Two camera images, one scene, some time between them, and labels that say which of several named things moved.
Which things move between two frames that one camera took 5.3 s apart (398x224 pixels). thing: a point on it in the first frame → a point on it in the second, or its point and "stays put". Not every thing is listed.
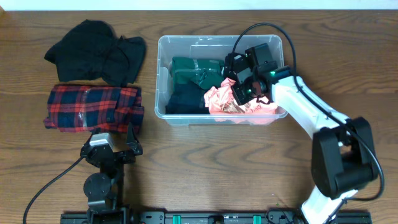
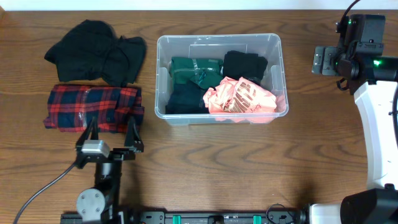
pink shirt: [223, 106] stays put
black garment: [91, 50] stays put
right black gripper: [242, 96] → [331, 68]
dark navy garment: [186, 98] stays put
